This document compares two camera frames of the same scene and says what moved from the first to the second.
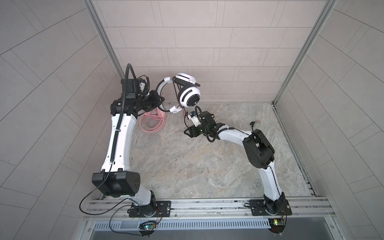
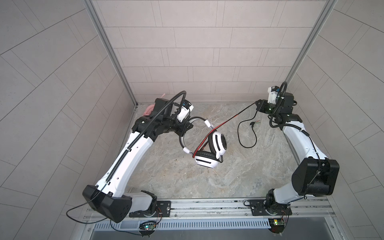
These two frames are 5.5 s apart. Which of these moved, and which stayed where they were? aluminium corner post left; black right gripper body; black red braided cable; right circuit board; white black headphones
Moved: black red braided cable; black right gripper body; white black headphones
Stayed: aluminium corner post left; right circuit board
